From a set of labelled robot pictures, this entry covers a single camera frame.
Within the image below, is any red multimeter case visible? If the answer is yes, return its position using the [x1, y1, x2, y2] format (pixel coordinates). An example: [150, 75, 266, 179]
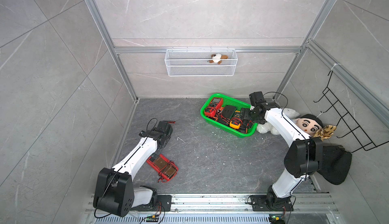
[146, 154, 179, 183]

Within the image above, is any yellow multimeter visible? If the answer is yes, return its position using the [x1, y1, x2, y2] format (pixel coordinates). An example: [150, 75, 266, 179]
[230, 110, 243, 130]

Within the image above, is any black wire wall rack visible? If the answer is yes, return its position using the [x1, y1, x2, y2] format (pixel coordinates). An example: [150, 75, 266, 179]
[314, 71, 389, 153]

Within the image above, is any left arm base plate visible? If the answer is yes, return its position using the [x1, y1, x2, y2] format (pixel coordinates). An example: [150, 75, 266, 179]
[131, 195, 172, 212]

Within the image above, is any white blue plush bear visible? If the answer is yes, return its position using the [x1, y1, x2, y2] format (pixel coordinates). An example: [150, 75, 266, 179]
[256, 108, 300, 135]

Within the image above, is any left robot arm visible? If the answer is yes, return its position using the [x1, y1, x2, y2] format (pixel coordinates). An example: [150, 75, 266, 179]
[93, 121, 178, 217]

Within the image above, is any leopard print cloth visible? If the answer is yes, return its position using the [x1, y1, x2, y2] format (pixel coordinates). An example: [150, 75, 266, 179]
[313, 125, 337, 140]

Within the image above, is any white wire wall basket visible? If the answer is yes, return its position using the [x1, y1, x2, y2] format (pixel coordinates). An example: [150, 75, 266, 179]
[165, 48, 238, 77]

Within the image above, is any black fabric bag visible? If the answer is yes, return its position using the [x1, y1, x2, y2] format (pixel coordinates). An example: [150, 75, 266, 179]
[318, 145, 353, 185]

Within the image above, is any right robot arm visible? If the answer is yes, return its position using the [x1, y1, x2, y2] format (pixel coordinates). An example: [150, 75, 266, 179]
[249, 91, 323, 211]

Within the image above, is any green plastic basket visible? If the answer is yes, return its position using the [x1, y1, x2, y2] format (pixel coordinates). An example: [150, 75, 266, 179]
[200, 93, 258, 138]

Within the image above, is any cartoon boy plush doll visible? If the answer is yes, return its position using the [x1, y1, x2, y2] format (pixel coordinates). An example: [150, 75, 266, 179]
[296, 114, 323, 136]

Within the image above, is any small black multimeter with leads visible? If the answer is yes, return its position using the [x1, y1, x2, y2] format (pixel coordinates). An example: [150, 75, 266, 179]
[239, 108, 253, 134]

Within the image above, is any red multimeter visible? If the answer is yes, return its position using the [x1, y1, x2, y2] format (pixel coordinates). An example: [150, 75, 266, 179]
[205, 97, 223, 118]

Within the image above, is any small brown white plush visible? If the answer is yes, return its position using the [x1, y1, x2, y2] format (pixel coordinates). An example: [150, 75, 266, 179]
[208, 53, 229, 64]

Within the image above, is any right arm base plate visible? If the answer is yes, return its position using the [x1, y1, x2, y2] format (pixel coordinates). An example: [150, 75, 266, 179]
[247, 195, 293, 212]

